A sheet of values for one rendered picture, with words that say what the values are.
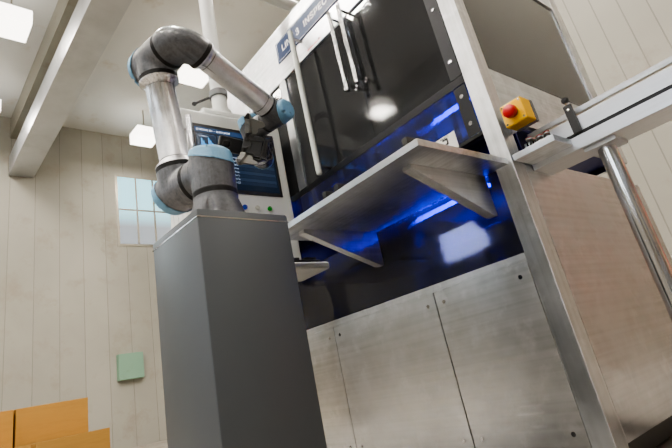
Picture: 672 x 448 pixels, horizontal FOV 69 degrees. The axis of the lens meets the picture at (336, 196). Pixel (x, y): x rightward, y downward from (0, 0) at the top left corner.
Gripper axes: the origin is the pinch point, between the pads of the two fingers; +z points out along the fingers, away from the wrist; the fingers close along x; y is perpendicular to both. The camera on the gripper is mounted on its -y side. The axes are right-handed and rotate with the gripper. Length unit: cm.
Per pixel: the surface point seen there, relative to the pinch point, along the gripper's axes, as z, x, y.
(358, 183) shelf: 6.3, 8.4, 35.8
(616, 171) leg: 7, -7, 105
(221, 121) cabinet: -70, -19, -25
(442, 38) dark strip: -20, -50, 57
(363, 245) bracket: -39, 24, 43
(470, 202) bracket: 1, 7, 68
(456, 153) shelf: 13, -3, 60
